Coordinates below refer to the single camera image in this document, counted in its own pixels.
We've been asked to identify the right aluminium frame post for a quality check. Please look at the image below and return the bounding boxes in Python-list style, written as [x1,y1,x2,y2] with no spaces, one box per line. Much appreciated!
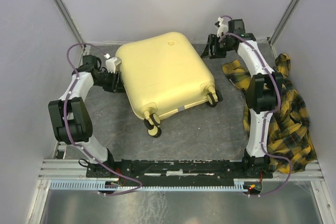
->
[268,0,300,45]

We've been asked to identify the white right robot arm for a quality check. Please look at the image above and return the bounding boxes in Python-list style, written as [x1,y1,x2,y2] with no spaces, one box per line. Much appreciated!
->
[201,15,283,177]

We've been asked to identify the yellow plaid shirt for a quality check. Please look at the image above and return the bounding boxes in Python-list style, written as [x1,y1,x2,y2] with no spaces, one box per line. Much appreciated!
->
[222,54,317,174]

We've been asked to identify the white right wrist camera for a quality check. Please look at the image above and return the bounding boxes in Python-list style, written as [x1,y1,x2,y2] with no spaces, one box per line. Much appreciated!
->
[215,17,228,38]

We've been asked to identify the blue slotted cable duct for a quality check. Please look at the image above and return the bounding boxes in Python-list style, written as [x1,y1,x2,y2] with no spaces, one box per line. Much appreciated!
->
[50,179,261,193]

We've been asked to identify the left aluminium frame post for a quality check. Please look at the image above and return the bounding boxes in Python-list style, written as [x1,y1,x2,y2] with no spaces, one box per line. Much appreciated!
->
[53,0,85,43]

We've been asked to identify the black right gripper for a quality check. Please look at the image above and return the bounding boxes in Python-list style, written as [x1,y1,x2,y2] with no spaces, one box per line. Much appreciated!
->
[200,34,233,59]

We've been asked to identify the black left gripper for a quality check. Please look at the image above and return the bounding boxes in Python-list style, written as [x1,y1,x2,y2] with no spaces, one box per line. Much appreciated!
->
[95,69,127,93]

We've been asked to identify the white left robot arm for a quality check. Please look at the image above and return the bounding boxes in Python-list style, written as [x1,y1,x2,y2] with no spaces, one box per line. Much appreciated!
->
[48,55,125,178]

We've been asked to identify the yellow suitcase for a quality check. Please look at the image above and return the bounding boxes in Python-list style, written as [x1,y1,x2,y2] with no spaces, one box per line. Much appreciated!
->
[115,32,223,137]

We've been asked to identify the aluminium frame post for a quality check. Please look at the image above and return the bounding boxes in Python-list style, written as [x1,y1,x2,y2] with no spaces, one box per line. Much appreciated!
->
[268,0,300,45]
[53,0,85,43]

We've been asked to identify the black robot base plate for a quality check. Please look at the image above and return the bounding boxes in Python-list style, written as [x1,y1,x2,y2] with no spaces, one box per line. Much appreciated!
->
[78,158,272,186]

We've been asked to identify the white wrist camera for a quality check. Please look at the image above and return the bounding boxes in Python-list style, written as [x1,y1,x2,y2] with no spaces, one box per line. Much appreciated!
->
[104,54,122,73]
[215,17,228,38]

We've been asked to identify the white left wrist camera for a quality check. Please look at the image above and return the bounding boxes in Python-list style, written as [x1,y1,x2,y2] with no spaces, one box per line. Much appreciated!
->
[104,54,122,73]

